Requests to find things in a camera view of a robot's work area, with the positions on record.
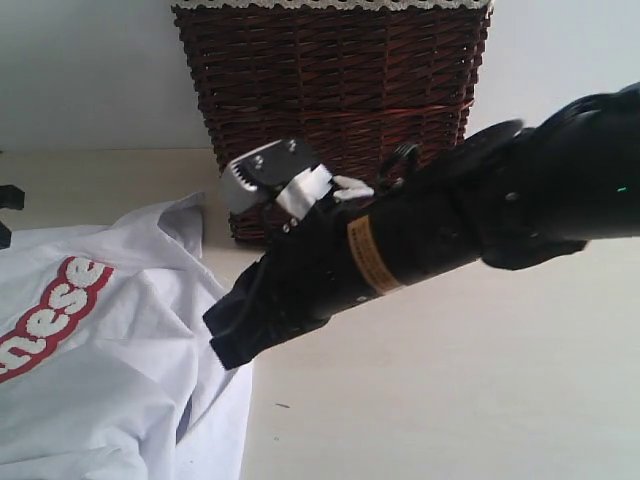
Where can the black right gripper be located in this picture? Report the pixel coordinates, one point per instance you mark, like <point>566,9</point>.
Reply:
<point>304,278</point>

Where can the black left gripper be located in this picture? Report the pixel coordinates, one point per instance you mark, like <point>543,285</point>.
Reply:
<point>12,198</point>

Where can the white shirt with red lettering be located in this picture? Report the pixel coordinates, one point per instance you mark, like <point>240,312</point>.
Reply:
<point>106,367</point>

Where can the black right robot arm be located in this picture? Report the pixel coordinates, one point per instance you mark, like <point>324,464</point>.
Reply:
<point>510,196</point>

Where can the dark brown wicker basket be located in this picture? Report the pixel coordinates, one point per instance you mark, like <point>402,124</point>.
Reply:
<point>354,84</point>

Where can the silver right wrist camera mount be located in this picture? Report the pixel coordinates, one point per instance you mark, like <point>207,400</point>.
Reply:
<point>282,192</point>

